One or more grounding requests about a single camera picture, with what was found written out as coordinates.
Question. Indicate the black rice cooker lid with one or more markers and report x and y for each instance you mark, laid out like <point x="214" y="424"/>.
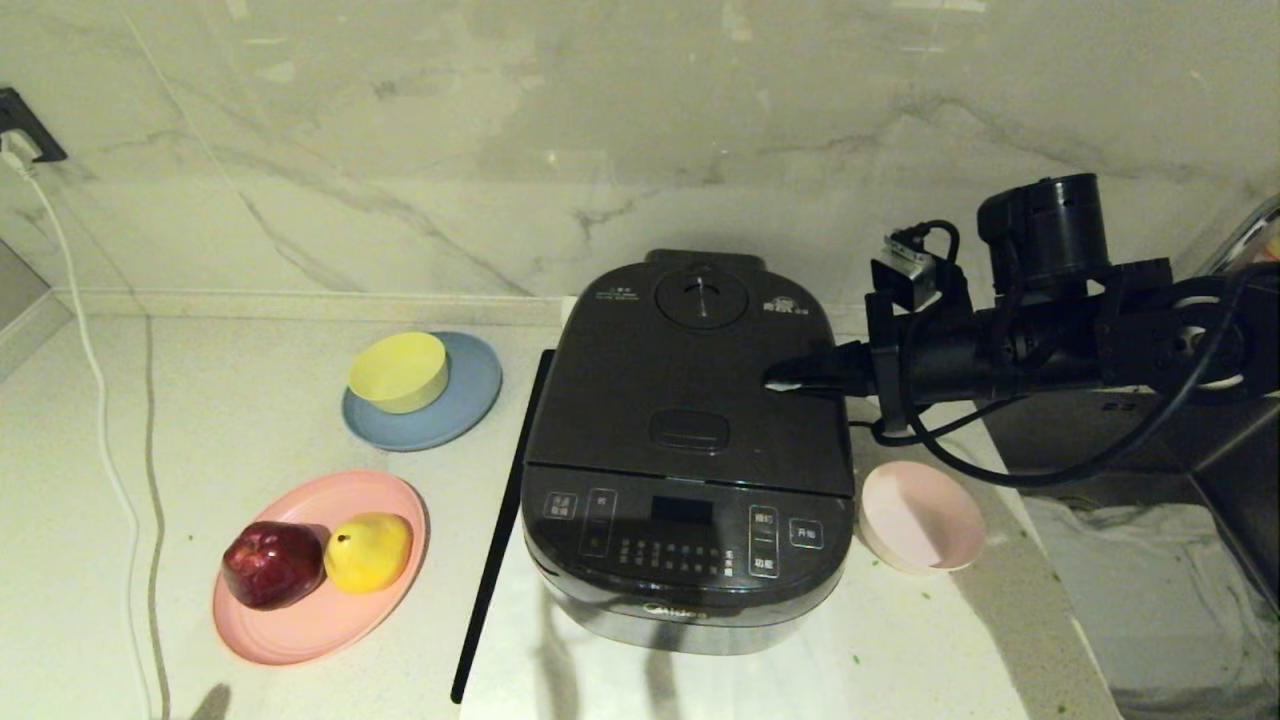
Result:
<point x="690" y="390"/>

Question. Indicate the chrome faucet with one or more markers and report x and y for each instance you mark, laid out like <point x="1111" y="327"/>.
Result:
<point x="1250" y="235"/>

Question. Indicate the red apple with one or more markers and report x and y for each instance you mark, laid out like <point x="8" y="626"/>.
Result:
<point x="270" y="565"/>

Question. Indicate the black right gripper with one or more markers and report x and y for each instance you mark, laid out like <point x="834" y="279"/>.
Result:
<point x="910" y="360"/>

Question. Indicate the white cloth in sink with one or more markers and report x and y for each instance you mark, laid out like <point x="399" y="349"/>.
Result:
<point x="1150" y="600"/>

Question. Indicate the yellow pear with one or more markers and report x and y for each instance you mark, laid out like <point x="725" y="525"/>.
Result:
<point x="368" y="553"/>

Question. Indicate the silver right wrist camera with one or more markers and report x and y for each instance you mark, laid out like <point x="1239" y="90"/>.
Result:
<point x="905" y="270"/>

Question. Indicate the pink plate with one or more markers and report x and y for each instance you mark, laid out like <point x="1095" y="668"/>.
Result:
<point x="300" y="630"/>

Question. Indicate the black tray edge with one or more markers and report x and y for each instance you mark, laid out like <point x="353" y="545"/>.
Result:
<point x="490" y="580"/>

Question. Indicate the pale pink bowl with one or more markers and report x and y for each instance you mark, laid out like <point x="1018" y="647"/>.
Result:
<point x="920" y="520"/>

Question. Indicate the stainless steel sink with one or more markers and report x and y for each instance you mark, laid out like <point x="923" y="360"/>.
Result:
<point x="1230" y="480"/>

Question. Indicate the yellow bowl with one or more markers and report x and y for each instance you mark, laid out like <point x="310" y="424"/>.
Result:
<point x="400" y="372"/>

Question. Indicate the blue plate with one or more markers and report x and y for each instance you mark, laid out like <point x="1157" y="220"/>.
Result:
<point x="460" y="410"/>

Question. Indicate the black wall socket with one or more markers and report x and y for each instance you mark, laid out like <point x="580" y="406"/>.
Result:
<point x="25" y="125"/>

